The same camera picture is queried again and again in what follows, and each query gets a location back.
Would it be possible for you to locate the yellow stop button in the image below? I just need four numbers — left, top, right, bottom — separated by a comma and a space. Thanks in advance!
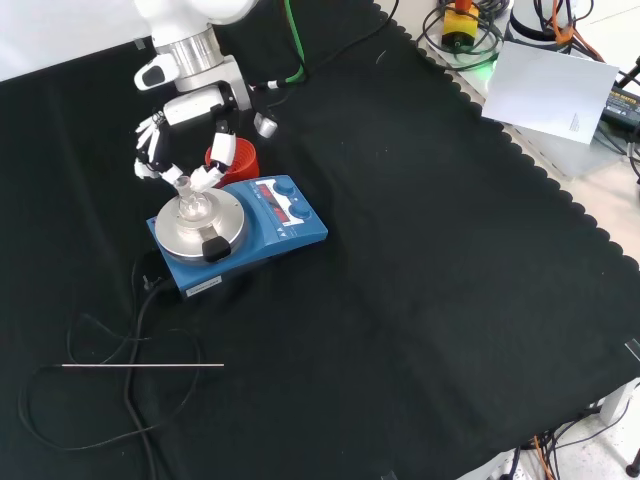
441, 0, 481, 52

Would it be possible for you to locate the thin black probe cable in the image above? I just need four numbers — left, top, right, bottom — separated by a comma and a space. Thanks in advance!
17, 310, 207, 452

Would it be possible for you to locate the green cable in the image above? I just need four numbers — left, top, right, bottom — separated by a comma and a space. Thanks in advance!
252, 0, 307, 92

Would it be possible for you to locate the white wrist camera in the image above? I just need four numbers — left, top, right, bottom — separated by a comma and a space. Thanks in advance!
133, 53, 178, 93

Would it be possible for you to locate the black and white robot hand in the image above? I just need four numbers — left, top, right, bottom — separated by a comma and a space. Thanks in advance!
132, 83, 238, 193

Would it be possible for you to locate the grey wrist bracket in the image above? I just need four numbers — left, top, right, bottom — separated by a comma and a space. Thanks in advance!
174, 53, 254, 114

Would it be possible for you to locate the red ribbed ring stand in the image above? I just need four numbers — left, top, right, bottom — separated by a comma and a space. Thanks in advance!
204, 137, 262, 189

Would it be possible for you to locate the thin glass rod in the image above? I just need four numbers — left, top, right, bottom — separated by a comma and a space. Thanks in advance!
60, 362, 226, 370

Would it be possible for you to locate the small grey cable plug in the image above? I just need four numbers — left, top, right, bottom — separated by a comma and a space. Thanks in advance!
253, 111, 279, 140

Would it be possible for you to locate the black power adapter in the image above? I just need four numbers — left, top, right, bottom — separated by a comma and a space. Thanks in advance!
598, 83, 640, 129

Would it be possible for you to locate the clear round-bottom flask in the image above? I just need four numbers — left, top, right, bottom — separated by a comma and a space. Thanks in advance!
172, 175, 210, 226

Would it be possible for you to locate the pale board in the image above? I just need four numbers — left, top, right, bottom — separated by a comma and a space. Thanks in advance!
481, 40, 621, 148

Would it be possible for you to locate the thick black heater cable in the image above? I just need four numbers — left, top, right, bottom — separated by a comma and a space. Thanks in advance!
123, 249, 204, 480

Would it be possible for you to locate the orange cable bundle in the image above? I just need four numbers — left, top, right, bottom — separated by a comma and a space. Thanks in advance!
544, 0, 607, 64

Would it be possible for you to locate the blue heater with steel plate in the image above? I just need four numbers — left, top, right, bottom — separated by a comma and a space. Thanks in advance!
145, 174, 330, 304

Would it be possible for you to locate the black bench cloth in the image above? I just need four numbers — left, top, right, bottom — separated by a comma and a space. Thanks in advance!
0, 0, 640, 480

